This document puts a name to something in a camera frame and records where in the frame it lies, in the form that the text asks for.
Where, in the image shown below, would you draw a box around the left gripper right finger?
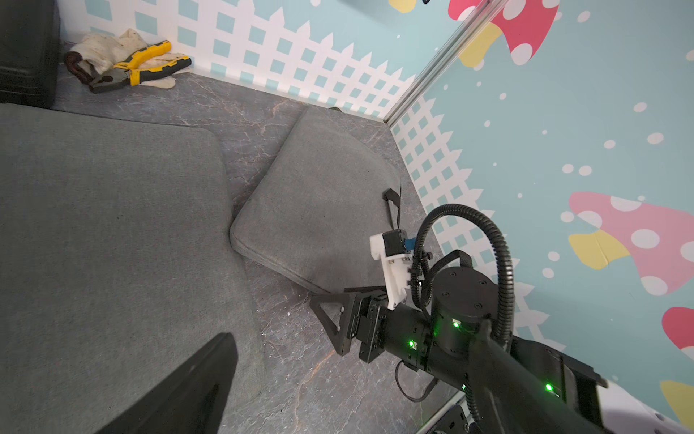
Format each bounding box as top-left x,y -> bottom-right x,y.
468,319 -> 611,434

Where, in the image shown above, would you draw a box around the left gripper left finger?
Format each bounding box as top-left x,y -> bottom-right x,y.
99,333 -> 238,433

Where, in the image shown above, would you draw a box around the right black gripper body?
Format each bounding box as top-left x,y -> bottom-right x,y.
359,267 -> 500,390

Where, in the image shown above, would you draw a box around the grey laptop bag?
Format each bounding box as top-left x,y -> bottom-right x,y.
1,104 -> 266,433
230,107 -> 405,293

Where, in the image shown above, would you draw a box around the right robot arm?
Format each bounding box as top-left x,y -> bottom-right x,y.
311,204 -> 684,433

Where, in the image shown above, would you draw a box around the yellow black pliers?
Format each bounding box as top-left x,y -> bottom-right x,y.
89,41 -> 193,94

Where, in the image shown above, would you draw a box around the white cloth glove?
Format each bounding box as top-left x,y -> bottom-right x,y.
63,29 -> 186,89

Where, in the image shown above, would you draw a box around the black plastic tool case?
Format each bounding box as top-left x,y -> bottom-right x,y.
1,0 -> 61,109

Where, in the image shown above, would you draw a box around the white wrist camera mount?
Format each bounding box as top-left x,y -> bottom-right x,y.
370,229 -> 416,310

